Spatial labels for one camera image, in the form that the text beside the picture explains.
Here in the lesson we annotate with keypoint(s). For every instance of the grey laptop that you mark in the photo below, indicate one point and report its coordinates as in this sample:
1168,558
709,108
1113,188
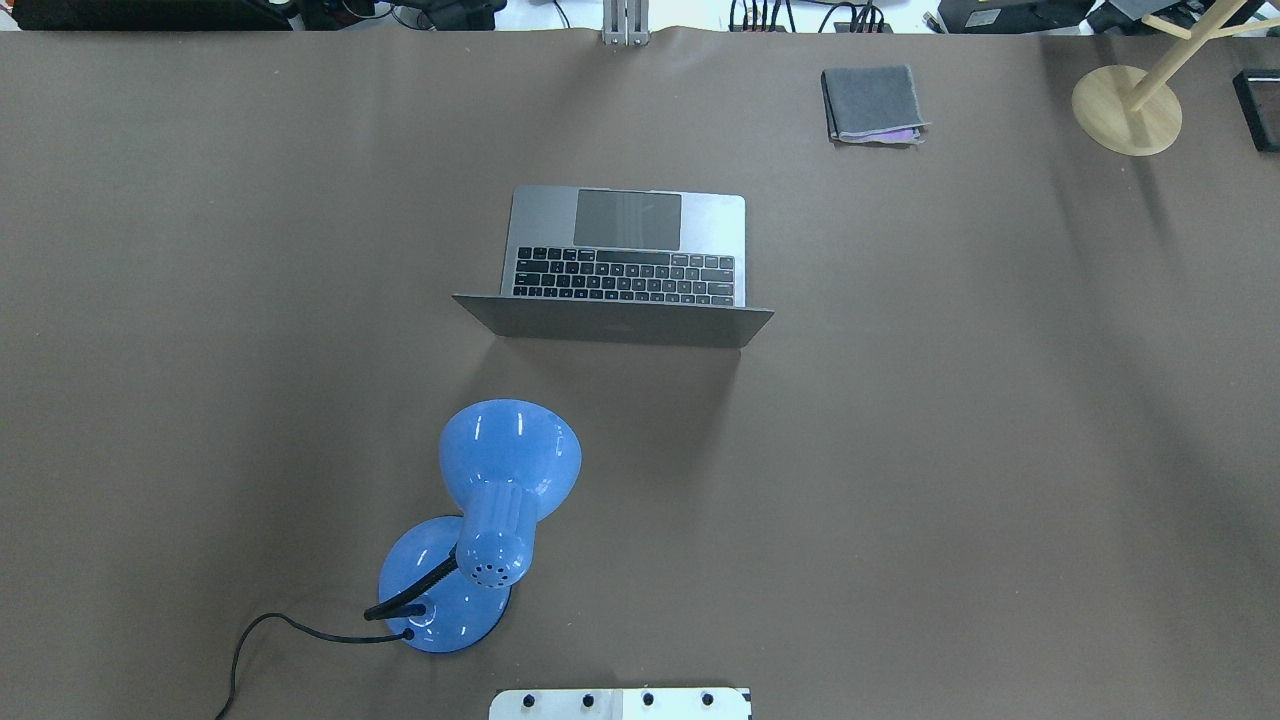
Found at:
643,267

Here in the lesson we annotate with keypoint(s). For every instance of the blue desk lamp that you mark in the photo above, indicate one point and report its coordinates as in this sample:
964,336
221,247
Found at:
508,464

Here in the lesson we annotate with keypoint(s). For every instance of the folded grey cloth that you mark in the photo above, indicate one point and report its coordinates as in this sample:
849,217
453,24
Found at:
872,105

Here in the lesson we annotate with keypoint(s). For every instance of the wooden cup stand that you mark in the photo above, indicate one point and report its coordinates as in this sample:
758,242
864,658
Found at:
1133,111

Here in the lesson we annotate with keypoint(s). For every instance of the black tray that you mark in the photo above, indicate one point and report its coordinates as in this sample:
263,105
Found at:
1258,95

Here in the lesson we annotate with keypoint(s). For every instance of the aluminium frame post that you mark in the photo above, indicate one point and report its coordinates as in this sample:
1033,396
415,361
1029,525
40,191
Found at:
625,23

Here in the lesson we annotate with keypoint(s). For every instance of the white mount base plate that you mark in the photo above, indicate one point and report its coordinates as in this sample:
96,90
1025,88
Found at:
623,703

